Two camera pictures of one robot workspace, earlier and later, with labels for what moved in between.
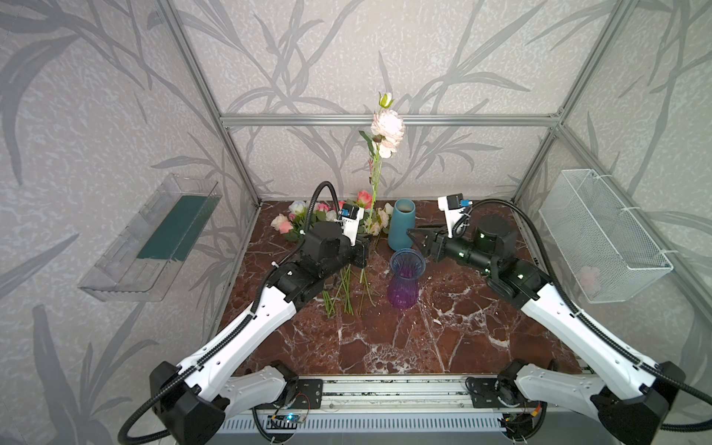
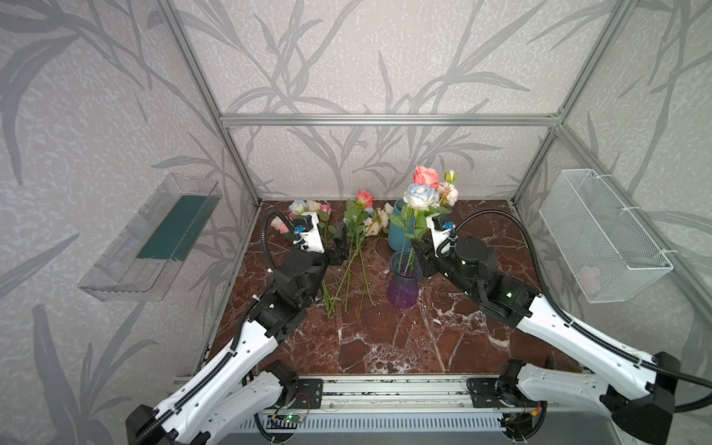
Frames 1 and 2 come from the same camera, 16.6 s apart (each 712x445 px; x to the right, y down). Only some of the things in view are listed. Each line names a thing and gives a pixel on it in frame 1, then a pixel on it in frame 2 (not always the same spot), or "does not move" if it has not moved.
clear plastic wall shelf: (146, 257) does not move
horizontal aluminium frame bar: (405, 120) does not move
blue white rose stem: (298, 208) → (420, 202)
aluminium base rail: (385, 395) does not move
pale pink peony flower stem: (388, 127) → (448, 194)
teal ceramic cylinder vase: (402, 219) does not move
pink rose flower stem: (322, 209) → (423, 176)
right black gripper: (437, 244) → (425, 260)
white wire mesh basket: (609, 251) does not move
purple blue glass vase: (407, 265) does not move
